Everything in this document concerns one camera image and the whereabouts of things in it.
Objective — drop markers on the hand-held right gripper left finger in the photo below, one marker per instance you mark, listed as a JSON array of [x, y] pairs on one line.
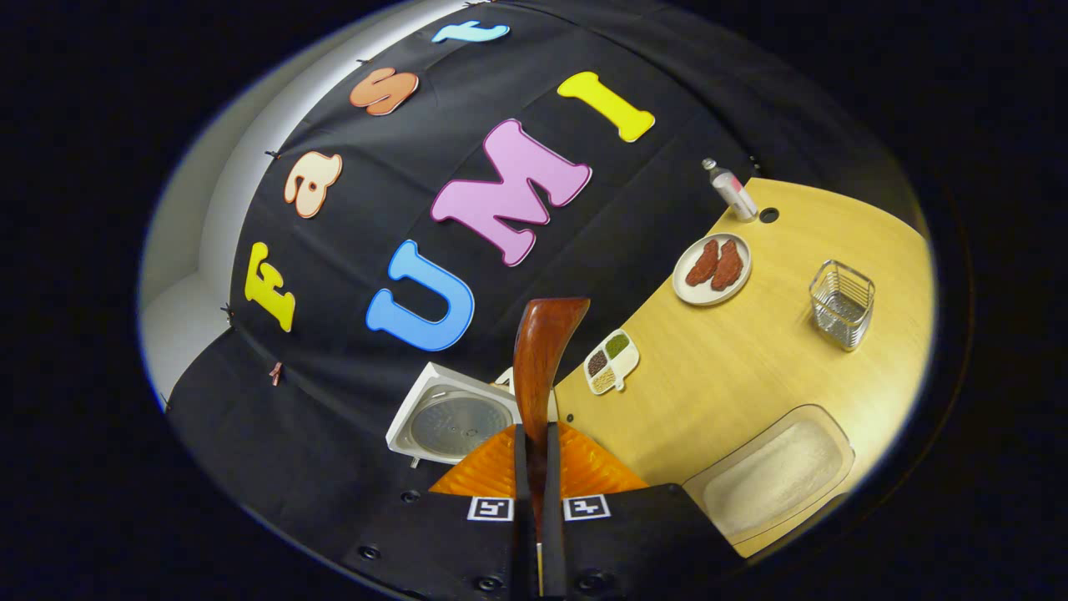
[[521, 476]]

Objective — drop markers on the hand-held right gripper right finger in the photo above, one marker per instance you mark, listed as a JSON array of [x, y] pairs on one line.
[[552, 476]]

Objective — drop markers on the white rice cooker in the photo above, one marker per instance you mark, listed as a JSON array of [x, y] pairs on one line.
[[455, 426]]

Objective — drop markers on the brown wooden spoon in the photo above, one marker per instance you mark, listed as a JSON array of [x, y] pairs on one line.
[[542, 351]]

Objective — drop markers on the clear tray of rice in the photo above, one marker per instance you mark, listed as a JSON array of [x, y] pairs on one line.
[[776, 476]]

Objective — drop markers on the white toaster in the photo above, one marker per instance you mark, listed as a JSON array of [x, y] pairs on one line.
[[506, 382]]

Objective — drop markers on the white divided grain dish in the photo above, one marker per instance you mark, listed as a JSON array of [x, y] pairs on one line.
[[612, 361]]

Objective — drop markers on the white round plate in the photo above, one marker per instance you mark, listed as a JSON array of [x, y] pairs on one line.
[[688, 292]]

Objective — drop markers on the black backdrop cloth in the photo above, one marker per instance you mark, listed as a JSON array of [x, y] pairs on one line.
[[334, 334]]

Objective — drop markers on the red sausage piece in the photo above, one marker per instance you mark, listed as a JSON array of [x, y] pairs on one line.
[[702, 263], [727, 265]]

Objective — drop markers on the copper cloth clip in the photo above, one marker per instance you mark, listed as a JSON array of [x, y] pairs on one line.
[[275, 373]]

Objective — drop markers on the clear bottle with pink label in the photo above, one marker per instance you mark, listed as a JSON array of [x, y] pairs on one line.
[[734, 194]]

